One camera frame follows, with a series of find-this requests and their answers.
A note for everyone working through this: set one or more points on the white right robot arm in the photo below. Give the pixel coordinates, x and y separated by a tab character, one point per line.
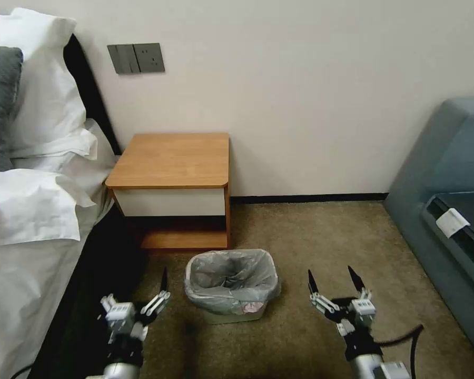
373	367

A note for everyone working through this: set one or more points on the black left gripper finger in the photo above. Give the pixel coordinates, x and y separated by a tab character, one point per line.
108	302
156	302

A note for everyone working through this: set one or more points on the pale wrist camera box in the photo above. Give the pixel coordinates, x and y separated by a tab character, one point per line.
121	311
363	307

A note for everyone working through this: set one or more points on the black bed headboard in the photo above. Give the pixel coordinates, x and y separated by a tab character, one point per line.
91	91

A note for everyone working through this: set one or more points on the small white trash can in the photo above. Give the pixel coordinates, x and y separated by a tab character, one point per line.
237	316

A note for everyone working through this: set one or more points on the grey wall switch socket panel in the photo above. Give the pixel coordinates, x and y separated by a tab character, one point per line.
136	58

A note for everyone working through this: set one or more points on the dark grey pillow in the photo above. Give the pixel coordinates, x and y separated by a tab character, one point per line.
0	106

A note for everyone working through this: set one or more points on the white paper label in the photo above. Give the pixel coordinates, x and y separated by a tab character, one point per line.
452	223

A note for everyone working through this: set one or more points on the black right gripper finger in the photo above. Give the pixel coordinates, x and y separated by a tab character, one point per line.
320	301
359	287

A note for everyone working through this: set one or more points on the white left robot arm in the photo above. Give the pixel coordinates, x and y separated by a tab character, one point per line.
120	369

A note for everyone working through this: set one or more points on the black wall baseboard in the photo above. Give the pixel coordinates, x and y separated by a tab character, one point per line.
308	196

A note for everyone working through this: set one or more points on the large white pillow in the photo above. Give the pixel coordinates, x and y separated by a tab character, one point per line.
43	87

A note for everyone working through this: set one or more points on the translucent grey garbage bag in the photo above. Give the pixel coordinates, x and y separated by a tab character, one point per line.
205	264

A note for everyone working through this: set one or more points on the bed with white sheet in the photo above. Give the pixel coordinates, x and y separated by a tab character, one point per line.
23	296

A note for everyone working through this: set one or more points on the flat white pillow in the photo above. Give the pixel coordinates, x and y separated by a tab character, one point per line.
27	209

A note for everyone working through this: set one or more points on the wooden nightstand with white drawer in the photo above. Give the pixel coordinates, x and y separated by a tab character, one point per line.
174	162

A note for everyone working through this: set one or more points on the teal fabric sofa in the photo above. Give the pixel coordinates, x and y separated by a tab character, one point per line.
434	158

